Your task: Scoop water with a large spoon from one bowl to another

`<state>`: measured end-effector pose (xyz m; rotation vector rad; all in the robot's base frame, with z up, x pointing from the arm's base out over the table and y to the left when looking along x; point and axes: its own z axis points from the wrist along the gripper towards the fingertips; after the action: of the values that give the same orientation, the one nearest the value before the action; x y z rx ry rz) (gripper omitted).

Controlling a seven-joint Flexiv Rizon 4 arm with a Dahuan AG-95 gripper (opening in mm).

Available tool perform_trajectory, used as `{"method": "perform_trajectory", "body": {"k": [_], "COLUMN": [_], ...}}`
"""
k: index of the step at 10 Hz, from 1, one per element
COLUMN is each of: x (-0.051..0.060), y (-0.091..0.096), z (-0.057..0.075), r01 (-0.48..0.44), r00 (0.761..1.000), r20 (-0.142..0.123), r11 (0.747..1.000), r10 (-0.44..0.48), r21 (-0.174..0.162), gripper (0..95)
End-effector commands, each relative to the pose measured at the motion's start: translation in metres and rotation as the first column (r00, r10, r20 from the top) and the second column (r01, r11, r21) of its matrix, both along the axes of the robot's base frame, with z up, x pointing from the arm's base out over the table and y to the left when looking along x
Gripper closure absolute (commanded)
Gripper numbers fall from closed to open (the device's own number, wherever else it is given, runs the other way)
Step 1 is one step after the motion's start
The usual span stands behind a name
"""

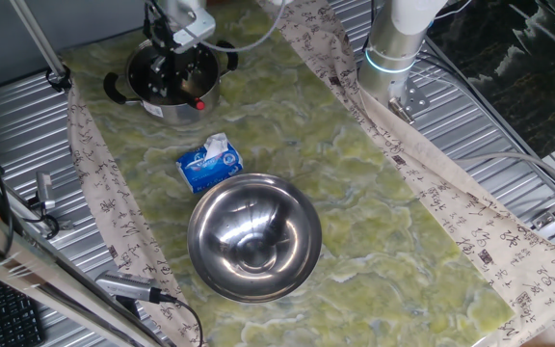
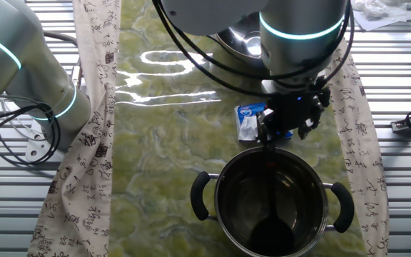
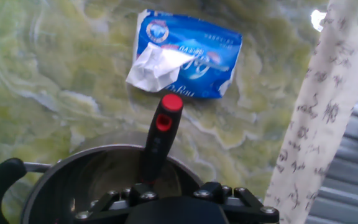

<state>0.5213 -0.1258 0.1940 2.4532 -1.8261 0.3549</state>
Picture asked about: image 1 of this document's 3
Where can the blue tissue pack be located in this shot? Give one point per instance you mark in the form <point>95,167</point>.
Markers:
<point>205,171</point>

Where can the beige calligraphy cloth strip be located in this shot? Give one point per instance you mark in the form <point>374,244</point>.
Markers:
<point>451,193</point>
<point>113,212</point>

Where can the aluminium pole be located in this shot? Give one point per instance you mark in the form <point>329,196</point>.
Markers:
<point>36,34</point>

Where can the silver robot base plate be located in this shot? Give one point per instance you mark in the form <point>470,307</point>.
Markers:
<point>414,98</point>

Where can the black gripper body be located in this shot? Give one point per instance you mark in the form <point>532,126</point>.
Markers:
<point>162,34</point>

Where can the aluminium frame bar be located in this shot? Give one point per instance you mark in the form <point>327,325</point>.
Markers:
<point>17,260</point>

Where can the black pole clamp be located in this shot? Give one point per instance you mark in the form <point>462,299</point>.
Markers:
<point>58,82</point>

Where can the black keyboard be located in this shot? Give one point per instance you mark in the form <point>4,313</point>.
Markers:
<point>7,313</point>

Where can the steel mixing bowl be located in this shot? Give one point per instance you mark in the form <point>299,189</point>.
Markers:
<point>253,236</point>

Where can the wrist camera on silver bracket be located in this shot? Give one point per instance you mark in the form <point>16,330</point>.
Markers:
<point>193,26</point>

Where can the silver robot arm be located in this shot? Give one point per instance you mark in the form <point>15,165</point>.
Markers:
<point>393,38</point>

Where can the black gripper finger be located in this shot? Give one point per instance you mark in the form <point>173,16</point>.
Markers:
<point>187,77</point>
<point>157,74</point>

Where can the grey camera with stand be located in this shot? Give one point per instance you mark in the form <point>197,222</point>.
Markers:
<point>128,286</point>

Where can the green marble patterned mat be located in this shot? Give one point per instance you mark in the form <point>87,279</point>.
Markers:
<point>306,144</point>

